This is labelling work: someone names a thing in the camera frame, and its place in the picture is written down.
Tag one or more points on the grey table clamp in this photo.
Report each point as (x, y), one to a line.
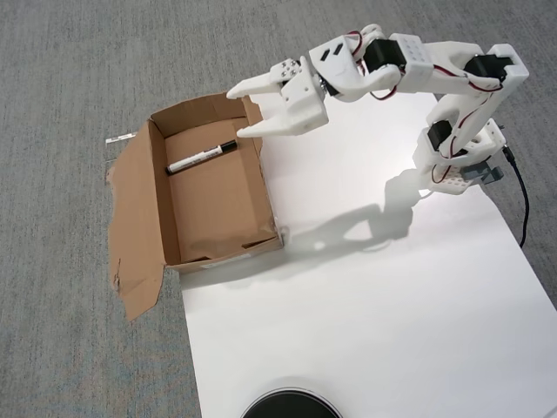
(478, 174)

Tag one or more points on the black round object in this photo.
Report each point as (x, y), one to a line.
(291, 402)

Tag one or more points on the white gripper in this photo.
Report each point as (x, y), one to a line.
(302, 104)

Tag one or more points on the white marker pen black cap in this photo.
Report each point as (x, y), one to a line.
(196, 159)

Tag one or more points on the white strip on carpet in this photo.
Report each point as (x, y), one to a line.
(119, 138)

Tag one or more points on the open brown cardboard box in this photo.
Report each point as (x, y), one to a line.
(209, 204)

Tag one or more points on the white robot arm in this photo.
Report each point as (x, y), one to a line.
(444, 65)

